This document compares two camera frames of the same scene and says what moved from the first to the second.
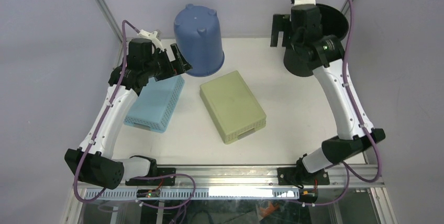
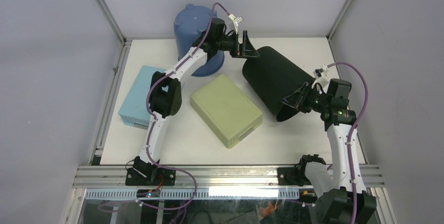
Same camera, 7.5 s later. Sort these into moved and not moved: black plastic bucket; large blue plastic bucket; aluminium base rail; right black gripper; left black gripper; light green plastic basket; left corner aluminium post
Moved: right black gripper; black plastic bucket; light green plastic basket; left black gripper
Not moved: aluminium base rail; large blue plastic bucket; left corner aluminium post
